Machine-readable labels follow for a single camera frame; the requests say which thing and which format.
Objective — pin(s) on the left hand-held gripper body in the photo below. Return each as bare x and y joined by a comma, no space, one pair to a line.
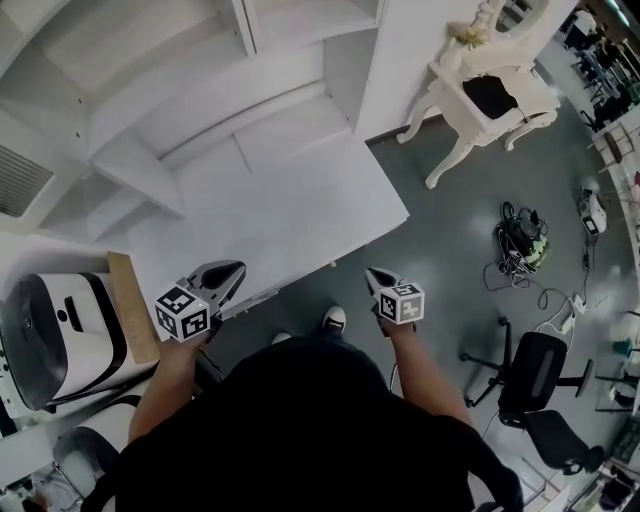
180,312

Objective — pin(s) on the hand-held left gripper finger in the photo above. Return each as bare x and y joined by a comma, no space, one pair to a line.
232,290

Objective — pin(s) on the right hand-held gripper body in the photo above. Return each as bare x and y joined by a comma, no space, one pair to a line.
402,305

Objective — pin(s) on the person's left forearm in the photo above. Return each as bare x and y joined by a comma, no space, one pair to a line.
165,385

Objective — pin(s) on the person's right forearm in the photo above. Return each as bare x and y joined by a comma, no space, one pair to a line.
425,370

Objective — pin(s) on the white desk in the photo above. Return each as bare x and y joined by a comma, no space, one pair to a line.
280,215

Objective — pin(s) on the person's right white shoe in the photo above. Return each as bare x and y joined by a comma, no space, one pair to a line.
335,317

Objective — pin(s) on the person's white shoe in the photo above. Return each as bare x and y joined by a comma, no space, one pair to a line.
335,317
281,338

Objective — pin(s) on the brown cardboard box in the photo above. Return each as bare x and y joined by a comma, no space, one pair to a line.
132,310

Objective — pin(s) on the person's right leg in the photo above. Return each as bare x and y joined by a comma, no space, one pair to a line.
327,336

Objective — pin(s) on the person's left white shoe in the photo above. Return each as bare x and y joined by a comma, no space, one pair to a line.
281,338

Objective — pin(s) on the white black appliance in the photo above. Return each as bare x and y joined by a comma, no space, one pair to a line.
65,340
95,445

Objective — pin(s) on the person's black shirt torso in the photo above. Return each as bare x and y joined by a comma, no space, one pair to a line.
300,430

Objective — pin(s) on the black office chair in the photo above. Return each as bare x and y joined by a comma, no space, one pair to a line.
537,375

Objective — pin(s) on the white power strip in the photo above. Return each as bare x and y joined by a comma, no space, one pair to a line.
570,320

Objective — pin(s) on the white fluted glass cabinet door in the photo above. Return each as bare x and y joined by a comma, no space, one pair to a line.
20,180

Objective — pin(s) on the small white device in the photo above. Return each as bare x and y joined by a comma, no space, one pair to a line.
595,215

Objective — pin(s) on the cream vanity table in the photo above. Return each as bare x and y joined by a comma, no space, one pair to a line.
450,85

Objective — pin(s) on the black cloth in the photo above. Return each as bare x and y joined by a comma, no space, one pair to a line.
490,97

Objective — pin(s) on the white shelving rack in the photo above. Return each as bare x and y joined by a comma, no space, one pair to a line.
625,210

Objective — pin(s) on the cream dried flower bunch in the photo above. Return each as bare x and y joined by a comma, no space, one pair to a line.
470,35

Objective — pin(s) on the cream oval mirror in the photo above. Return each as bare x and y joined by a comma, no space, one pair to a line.
520,15

